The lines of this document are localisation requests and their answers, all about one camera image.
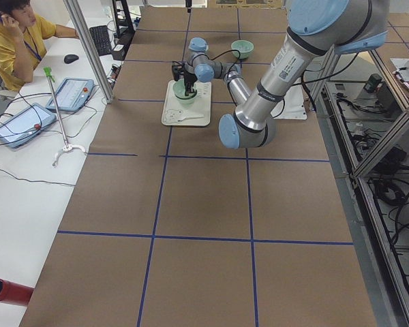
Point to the near blue teach pendant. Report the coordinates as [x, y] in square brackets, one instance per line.
[25, 125]

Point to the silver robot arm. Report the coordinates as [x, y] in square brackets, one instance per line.
[313, 28]

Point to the aluminium frame post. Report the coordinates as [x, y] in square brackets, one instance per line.
[88, 45]

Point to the white plastic spoon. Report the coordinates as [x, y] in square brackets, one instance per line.
[184, 118]

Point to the silver grabber stick green tip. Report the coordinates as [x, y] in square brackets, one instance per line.
[67, 147]

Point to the far blue teach pendant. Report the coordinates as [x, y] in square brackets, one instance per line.
[73, 93]

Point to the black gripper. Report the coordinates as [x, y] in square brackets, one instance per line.
[189, 79]

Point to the black keyboard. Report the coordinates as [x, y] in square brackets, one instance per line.
[101, 39]

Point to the red tube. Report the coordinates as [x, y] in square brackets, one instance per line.
[14, 293]

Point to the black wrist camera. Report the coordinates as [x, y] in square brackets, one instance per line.
[177, 69]

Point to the person in yellow shirt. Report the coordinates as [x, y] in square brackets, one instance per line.
[22, 35]

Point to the green bowl with ice cubes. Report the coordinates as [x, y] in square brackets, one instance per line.
[242, 49]

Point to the white camera post base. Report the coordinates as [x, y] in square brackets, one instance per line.
[292, 106]

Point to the cream bear tray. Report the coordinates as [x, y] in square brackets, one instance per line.
[173, 110]

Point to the green bowl on tray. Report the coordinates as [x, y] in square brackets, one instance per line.
[185, 100]

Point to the black computer mouse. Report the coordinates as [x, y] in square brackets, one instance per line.
[70, 58]

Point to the blue teach pendant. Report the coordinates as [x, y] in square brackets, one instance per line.
[73, 93]
[25, 125]

